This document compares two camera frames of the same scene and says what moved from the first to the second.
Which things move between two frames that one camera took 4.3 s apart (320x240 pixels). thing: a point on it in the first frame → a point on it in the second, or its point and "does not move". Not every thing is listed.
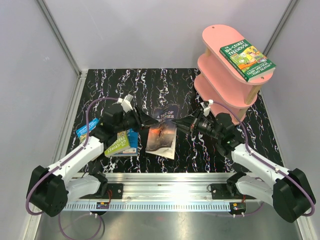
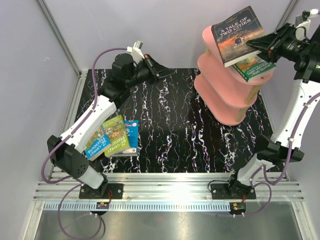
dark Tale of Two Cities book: [161, 134] → [232, 33]
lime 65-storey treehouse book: [122, 143] does not move
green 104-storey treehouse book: [249, 61] does not move
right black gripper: [183, 124] → [273, 42]
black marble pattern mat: [173, 89] does not move
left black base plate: [117, 190] does not move
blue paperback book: [133, 140] does not move
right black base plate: [220, 191] does not move
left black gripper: [143, 120] → [156, 70]
